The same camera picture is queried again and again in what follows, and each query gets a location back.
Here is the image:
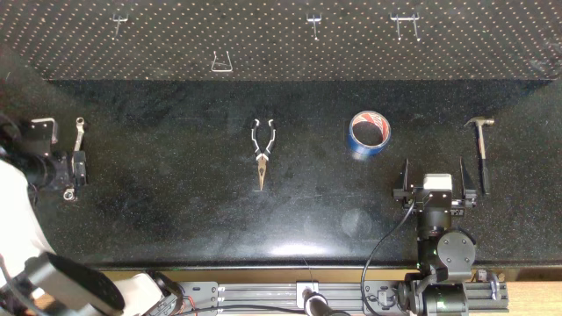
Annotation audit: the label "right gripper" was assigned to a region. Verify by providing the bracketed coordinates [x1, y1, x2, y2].
[393, 156, 478, 217]

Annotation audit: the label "black and white pliers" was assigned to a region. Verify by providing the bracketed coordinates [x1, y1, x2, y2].
[250, 118, 277, 192]

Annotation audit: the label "wrench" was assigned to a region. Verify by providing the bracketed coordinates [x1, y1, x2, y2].
[62, 116, 87, 202]

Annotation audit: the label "black pegboard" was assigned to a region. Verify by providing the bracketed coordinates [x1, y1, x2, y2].
[0, 0, 562, 83]

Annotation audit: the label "hammer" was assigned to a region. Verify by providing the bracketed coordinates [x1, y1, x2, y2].
[464, 116, 496, 197]

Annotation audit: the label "roll of blue tape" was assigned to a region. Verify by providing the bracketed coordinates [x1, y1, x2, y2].
[349, 110, 392, 160]

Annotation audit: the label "metal hook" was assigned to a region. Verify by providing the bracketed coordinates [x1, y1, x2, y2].
[112, 12, 130, 41]
[210, 50, 234, 74]
[306, 12, 323, 42]
[389, 11, 422, 43]

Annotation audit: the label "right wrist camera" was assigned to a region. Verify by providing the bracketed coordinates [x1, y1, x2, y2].
[422, 173, 453, 193]

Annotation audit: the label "black cable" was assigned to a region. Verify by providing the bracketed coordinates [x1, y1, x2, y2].
[359, 199, 418, 316]

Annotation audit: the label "mounting rail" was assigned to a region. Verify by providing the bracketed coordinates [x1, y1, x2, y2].
[147, 267, 510, 316]

